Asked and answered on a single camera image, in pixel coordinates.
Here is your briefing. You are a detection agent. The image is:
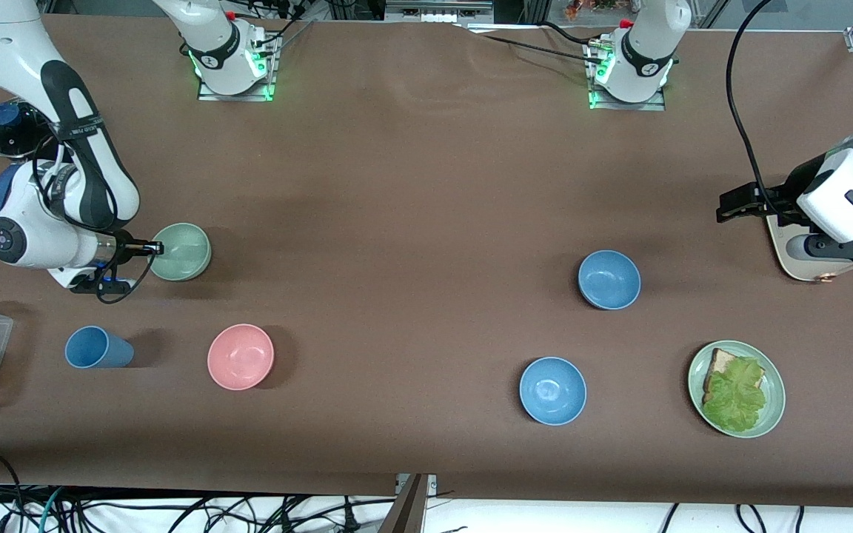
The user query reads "green bowl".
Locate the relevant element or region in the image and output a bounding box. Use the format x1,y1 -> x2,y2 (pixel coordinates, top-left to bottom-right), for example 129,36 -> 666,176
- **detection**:
150,222 -> 213,282

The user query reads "blue bowl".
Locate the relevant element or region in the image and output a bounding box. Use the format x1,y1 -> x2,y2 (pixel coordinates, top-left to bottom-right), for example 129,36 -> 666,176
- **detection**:
578,249 -> 642,311
519,356 -> 588,426

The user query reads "pink bowl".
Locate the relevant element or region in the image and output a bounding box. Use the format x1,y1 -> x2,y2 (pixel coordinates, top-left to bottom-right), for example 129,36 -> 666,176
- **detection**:
207,323 -> 275,392

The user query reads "cream white toaster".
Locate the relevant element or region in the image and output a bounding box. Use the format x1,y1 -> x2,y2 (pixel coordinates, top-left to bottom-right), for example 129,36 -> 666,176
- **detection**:
765,213 -> 853,284

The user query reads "blue cup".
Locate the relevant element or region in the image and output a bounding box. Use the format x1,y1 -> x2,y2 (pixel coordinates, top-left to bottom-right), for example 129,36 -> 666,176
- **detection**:
64,325 -> 136,369

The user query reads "black pot with glass lid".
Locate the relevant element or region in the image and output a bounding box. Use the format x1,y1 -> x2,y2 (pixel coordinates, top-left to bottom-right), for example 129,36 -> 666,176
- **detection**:
0,98 -> 56,161

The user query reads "bread slice with white crumb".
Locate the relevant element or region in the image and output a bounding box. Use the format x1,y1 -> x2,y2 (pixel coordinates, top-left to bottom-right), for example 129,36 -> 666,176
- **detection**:
703,347 -> 766,404

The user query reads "green lettuce leaf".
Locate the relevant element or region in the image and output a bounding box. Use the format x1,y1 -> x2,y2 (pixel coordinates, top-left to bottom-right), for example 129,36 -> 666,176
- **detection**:
701,357 -> 769,435

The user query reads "green plate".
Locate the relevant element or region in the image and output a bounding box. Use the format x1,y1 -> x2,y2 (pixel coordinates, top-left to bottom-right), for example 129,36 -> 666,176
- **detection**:
687,341 -> 787,440

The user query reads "white power strip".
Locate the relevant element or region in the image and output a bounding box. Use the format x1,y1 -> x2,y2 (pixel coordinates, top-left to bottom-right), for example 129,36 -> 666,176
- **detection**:
384,0 -> 495,24

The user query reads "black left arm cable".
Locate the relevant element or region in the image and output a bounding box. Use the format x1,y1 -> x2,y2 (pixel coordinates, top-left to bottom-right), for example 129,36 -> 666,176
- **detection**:
725,0 -> 779,219

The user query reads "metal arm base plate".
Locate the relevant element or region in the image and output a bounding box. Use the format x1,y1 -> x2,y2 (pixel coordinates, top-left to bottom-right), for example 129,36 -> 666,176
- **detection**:
197,30 -> 279,103
586,41 -> 669,113

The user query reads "teal floor cable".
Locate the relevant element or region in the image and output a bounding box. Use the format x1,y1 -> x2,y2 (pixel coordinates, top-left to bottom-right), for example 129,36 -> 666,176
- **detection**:
36,486 -> 66,533

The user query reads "black cable across table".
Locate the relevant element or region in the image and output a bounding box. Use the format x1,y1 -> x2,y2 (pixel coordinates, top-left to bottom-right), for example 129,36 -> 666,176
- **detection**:
471,21 -> 609,67

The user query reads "metal table frame post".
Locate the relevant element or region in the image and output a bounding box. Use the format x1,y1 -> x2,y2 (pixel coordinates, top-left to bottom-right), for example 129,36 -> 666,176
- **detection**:
378,472 -> 439,533

